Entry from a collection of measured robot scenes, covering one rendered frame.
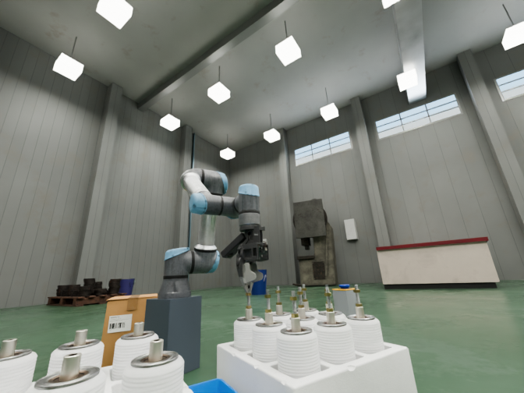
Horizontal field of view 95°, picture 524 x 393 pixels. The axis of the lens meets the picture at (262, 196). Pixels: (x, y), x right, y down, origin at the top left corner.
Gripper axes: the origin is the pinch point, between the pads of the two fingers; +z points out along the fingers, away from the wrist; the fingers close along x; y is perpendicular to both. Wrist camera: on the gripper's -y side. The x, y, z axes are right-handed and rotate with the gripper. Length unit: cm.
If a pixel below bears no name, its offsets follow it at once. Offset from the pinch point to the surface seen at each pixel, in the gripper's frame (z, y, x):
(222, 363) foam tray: 20.4, -5.1, -5.7
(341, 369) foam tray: 16.1, 31.0, -8.3
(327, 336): 10.9, 27.2, -4.6
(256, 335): 11.0, 10.2, -9.9
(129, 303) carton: 7, -81, 8
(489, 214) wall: -121, 219, 733
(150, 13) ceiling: -584, -356, 142
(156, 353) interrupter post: 7.8, 9.0, -38.6
